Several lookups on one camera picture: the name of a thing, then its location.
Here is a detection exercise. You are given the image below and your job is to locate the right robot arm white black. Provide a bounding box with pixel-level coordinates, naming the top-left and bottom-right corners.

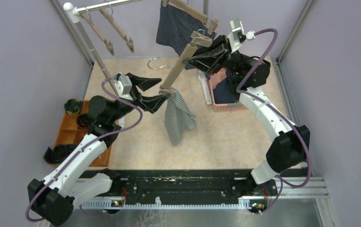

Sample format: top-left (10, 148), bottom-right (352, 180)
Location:
top-left (184, 35), bottom-right (310, 195)

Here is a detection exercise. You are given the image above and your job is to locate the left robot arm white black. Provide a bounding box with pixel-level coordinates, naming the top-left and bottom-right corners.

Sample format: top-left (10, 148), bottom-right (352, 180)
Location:
top-left (25, 73), bottom-right (170, 226)

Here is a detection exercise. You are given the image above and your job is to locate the beige clip hanger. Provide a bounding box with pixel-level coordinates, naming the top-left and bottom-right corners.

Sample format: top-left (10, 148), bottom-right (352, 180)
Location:
top-left (80, 14), bottom-right (114, 56)

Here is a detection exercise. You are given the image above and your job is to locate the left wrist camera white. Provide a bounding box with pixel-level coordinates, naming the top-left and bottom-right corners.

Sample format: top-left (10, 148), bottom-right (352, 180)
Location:
top-left (114, 72), bottom-right (133, 100)

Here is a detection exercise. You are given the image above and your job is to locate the beige hanger holding navy underwear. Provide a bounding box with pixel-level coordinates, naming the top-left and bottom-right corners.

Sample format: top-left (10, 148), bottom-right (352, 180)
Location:
top-left (99, 9), bottom-right (135, 53)

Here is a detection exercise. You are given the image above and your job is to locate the navy underwear cream waistband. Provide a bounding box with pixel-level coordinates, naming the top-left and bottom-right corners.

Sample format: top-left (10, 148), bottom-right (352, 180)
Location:
top-left (211, 70), bottom-right (237, 104)

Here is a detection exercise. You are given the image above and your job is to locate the dark patterned cloth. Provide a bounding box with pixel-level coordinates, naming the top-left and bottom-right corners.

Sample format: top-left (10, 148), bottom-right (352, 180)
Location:
top-left (64, 99), bottom-right (83, 114)

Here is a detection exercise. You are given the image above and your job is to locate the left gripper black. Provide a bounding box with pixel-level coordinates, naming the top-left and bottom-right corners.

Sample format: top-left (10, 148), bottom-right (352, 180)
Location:
top-left (109, 72), bottom-right (171, 122)

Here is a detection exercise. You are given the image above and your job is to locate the dark rolled cloth in tray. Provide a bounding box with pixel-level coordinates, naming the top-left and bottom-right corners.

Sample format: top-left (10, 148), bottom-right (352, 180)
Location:
top-left (43, 144), bottom-right (77, 164)

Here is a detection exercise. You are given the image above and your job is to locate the orange plastic tray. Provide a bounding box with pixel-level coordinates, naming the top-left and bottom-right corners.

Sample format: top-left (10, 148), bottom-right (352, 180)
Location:
top-left (52, 99), bottom-right (119, 167)

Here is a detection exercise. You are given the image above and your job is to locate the beige hanger holding pinstriped underwear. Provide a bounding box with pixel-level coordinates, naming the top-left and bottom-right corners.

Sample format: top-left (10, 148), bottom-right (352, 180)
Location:
top-left (161, 0), bottom-right (219, 35)

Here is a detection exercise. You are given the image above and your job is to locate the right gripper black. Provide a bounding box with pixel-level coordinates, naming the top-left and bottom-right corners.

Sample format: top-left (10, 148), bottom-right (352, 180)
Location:
top-left (182, 35), bottom-right (251, 76)

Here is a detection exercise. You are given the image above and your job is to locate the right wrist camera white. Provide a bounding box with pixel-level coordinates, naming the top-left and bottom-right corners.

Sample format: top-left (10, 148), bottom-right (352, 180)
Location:
top-left (227, 18), bottom-right (256, 53)

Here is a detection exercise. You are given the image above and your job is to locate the metal clothes rack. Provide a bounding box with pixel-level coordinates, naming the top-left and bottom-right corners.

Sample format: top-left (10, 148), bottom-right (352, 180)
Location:
top-left (63, 0), bottom-right (141, 78)

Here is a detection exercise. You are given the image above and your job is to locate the beige hanger holding grey underwear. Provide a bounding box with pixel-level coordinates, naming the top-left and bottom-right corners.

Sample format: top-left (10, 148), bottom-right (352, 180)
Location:
top-left (147, 29), bottom-right (213, 95)

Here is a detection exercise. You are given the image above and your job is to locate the navy pinstriped underwear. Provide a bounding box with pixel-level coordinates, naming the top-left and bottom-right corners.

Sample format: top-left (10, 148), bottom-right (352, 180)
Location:
top-left (155, 4), bottom-right (219, 80)

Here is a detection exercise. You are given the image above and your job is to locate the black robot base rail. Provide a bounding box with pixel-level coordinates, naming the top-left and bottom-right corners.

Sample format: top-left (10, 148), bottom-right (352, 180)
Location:
top-left (80, 169), bottom-right (279, 211)

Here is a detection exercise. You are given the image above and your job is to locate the black rolled cloth in tray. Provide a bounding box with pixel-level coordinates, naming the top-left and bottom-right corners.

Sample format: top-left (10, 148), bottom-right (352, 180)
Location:
top-left (76, 113), bottom-right (93, 129)

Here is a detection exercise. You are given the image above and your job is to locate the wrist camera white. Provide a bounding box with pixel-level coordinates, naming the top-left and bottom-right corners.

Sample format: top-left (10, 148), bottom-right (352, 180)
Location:
top-left (227, 18), bottom-right (256, 53)
top-left (114, 72), bottom-right (133, 100)

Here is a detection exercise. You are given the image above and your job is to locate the pink plastic basket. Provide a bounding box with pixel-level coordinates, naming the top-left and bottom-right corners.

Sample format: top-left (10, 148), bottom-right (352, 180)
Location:
top-left (207, 69), bottom-right (247, 112)

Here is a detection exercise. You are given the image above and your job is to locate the grey striped underwear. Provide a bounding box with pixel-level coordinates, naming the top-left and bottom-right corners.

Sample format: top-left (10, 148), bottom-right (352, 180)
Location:
top-left (164, 88), bottom-right (197, 146)

